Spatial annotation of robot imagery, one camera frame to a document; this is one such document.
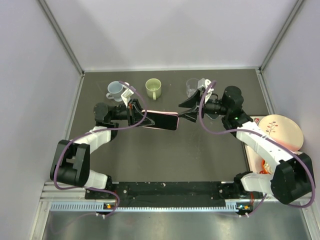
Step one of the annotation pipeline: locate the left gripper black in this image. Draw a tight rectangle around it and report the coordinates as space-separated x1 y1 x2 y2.
109 98 155 127

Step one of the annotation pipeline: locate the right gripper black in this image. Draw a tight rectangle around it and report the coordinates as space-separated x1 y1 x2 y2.
177 89 229 124

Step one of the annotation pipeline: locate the dark phone blue edge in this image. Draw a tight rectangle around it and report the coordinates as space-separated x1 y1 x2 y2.
205 113 220 120

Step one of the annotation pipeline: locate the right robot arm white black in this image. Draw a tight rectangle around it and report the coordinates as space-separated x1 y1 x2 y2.
178 86 316 207

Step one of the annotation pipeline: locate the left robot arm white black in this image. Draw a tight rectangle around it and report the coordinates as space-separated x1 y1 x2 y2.
50 99 155 199

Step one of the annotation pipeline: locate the clear glass tumbler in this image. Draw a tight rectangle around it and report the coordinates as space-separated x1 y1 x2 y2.
186 78 199 98

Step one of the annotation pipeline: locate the green mug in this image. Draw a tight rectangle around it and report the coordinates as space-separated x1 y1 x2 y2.
145 78 162 101

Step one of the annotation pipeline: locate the light blue footed cup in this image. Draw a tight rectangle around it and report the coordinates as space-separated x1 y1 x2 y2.
106 81 124 102

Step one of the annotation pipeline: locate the white tray with strawberries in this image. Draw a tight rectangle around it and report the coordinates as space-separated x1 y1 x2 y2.
242 115 266 174

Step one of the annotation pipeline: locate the pink white plate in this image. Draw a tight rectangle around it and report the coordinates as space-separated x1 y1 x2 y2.
258 114 304 152

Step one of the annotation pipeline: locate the orange patterned bowl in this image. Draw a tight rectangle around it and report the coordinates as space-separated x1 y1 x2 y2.
259 159 273 175

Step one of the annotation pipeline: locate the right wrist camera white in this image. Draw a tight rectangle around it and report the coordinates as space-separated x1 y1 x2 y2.
197 78 211 91

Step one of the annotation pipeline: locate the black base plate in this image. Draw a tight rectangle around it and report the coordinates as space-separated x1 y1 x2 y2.
84 181 264 208

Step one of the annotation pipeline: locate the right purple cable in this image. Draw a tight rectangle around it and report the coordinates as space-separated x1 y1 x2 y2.
198 80 316 217

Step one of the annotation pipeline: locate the light blue cable duct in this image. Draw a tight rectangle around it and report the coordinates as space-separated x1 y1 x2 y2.
49 200 245 213

